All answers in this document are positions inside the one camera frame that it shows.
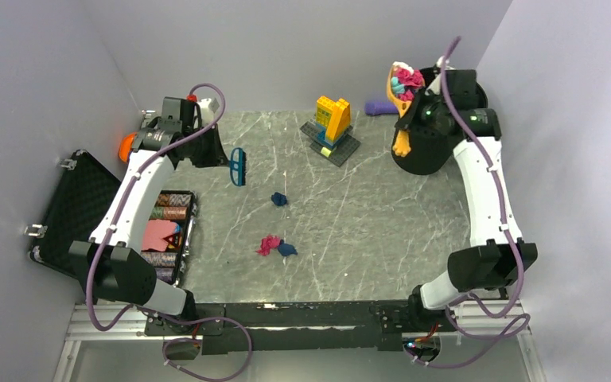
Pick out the large magenta paper scrap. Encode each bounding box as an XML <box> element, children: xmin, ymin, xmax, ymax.
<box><xmin>391</xmin><ymin>61</ymin><xmax>425</xmax><ymax>102</ymax></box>

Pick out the yellow toy brick building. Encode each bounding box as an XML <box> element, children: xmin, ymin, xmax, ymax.
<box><xmin>315</xmin><ymin>95</ymin><xmax>351</xmax><ymax>141</ymax></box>

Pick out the black poker chip case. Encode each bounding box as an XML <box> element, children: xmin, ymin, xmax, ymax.
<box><xmin>28</xmin><ymin>150</ymin><xmax>198</xmax><ymax>286</ymax></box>

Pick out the magenta scrap near left gripper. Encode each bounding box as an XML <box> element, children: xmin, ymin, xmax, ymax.
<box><xmin>256</xmin><ymin>235</ymin><xmax>282</xmax><ymax>256</ymax></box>

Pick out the navy paper scrap ball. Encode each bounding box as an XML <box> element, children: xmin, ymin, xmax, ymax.
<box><xmin>270</xmin><ymin>192</ymin><xmax>288</xmax><ymax>207</ymax></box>

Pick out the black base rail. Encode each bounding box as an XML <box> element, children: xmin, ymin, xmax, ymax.
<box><xmin>144</xmin><ymin>297</ymin><xmax>454</xmax><ymax>355</ymax></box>

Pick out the purple cylinder object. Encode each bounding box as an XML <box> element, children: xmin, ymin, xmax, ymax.
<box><xmin>364</xmin><ymin>99</ymin><xmax>398</xmax><ymax>116</ymax></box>

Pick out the yellow slotted scoop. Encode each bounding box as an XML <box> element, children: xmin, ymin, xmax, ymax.
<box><xmin>386</xmin><ymin>65</ymin><xmax>418</xmax><ymax>158</ymax></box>

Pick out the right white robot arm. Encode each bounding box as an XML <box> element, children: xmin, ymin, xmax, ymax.
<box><xmin>386</xmin><ymin>62</ymin><xmax>538</xmax><ymax>331</ymax></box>

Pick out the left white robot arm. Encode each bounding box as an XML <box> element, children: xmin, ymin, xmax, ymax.
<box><xmin>68</xmin><ymin>93</ymin><xmax>228</xmax><ymax>334</ymax></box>

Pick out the pink card stack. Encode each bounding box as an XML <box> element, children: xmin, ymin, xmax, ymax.
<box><xmin>142</xmin><ymin>220</ymin><xmax>181</xmax><ymax>252</ymax></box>

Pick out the black plastic trash bin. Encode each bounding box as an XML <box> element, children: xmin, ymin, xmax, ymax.
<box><xmin>392</xmin><ymin>82</ymin><xmax>501</xmax><ymax>175</ymax></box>

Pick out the blue hand brush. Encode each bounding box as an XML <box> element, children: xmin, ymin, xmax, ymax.
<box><xmin>228</xmin><ymin>147</ymin><xmax>247</xmax><ymax>187</ymax></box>

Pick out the cyan paper scrap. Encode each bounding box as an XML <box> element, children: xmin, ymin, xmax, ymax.
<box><xmin>391</xmin><ymin>76</ymin><xmax>406</xmax><ymax>97</ymax></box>

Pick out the dark grey brick baseplate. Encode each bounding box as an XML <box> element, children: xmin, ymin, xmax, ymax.
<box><xmin>300</xmin><ymin>119</ymin><xmax>360</xmax><ymax>167</ymax></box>

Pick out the orange blue green toy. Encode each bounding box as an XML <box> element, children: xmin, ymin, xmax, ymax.
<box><xmin>118</xmin><ymin>132</ymin><xmax>137</xmax><ymax>163</ymax></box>

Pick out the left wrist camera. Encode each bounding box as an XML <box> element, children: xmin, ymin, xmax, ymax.
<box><xmin>186</xmin><ymin>95</ymin><xmax>220</xmax><ymax>127</ymax></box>

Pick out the navy scrap by brush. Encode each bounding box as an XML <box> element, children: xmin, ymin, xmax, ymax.
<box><xmin>277</xmin><ymin>240</ymin><xmax>298</xmax><ymax>257</ymax></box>

